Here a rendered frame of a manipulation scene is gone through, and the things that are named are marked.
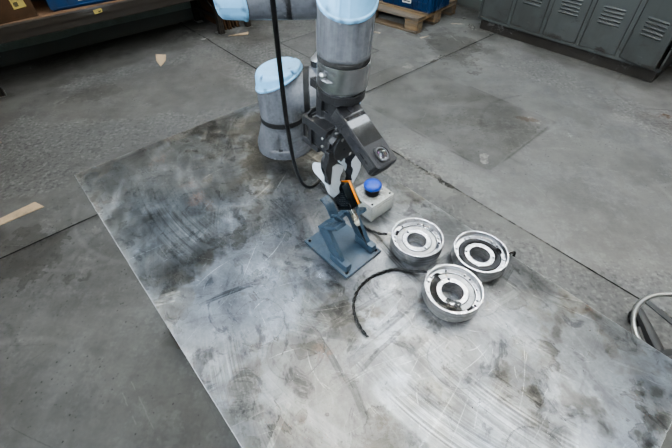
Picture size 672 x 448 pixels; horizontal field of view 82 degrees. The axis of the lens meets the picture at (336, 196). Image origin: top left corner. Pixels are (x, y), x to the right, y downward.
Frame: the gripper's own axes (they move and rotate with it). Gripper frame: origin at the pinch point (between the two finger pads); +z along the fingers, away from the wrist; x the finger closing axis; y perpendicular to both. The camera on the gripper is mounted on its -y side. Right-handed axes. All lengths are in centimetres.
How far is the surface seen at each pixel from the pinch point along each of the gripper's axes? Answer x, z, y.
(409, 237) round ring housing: -11.2, 13.9, -9.7
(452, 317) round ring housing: -1.7, 11.8, -26.6
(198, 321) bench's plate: 30.3, 16.8, 4.0
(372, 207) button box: -9.9, 11.9, 0.1
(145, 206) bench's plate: 25, 19, 39
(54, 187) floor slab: 41, 109, 179
